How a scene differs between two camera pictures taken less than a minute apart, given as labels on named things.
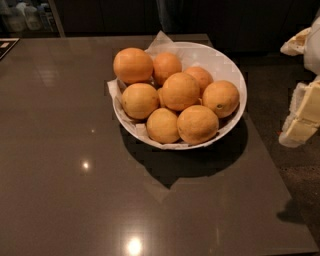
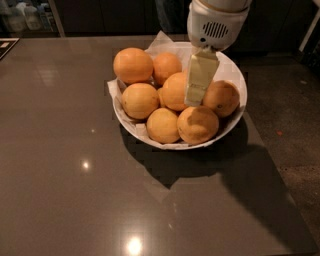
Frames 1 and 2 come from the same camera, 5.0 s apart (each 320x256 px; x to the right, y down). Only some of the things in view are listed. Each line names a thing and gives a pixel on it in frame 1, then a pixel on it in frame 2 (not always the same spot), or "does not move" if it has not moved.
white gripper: [313, 46] -> [215, 28]
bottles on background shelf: [24, 17] does not move
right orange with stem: [221, 97] does not move
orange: [180, 91] does not move
